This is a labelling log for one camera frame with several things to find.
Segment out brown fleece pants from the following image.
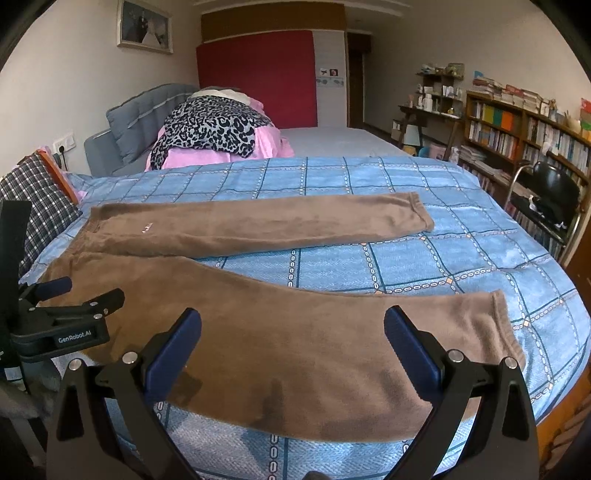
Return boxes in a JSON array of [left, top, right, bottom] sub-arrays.
[[43, 192, 525, 442]]

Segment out plaid pillow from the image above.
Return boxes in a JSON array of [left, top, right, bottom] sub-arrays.
[[1, 150, 82, 277]]

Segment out grey headboard cushion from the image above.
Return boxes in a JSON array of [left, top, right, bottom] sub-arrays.
[[84, 83, 197, 177]]

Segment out blue checked quilt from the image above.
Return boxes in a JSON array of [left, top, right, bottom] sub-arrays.
[[23, 156, 590, 479]]

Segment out leopard print blanket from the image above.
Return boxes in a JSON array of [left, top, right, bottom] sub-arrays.
[[148, 95, 279, 170]]

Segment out pink blanket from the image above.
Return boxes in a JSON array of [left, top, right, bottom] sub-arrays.
[[145, 89, 294, 171]]

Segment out black chair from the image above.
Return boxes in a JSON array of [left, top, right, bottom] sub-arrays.
[[504, 161, 582, 265]]

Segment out wooden bookshelf with books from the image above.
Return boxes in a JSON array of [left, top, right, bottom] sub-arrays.
[[457, 71, 591, 259]]

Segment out small wooden shelf desk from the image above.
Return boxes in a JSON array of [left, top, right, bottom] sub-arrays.
[[391, 62, 465, 160]]

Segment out white wall socket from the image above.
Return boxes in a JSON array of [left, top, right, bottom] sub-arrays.
[[52, 132, 76, 153]]

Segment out framed wall picture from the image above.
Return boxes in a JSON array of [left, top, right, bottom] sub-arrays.
[[117, 0, 173, 55]]

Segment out red wall panel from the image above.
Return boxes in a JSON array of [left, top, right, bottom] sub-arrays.
[[197, 30, 318, 129]]

